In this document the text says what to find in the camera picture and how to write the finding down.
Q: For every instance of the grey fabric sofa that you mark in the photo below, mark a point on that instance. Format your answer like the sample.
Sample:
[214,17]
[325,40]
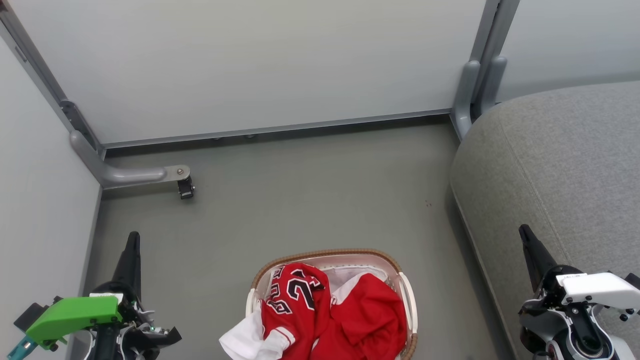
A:
[560,165]

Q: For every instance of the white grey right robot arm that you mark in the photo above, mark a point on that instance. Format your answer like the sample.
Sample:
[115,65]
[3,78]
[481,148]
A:
[565,330]

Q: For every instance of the grey partition bottom rail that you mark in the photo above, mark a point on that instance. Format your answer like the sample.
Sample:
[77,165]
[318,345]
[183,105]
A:
[280,129]

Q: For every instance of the white wicker-rimmed laundry basket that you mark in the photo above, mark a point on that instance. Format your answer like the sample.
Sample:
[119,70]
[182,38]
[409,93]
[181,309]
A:
[407,300]

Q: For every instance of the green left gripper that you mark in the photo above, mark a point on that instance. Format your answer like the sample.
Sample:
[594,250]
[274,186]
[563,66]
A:
[75,312]

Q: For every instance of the grey partition post with legs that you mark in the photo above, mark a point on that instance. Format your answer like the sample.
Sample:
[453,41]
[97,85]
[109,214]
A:
[482,75]

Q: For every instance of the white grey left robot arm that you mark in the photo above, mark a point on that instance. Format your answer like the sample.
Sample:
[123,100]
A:
[142,340]

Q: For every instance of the grey slanted partition post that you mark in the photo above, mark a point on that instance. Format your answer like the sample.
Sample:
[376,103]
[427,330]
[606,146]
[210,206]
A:
[35,70]

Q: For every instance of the grey partition foot bar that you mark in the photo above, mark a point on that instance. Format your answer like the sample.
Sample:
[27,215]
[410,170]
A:
[125,175]

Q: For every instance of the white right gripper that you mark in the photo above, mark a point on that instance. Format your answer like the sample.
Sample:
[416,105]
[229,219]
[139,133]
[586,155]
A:
[600,290]

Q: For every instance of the red jersey with black numbers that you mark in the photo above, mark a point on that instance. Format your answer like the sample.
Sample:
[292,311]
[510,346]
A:
[292,310]

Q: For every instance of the black caster wheel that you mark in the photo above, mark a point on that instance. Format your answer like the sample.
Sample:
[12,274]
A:
[186,189]

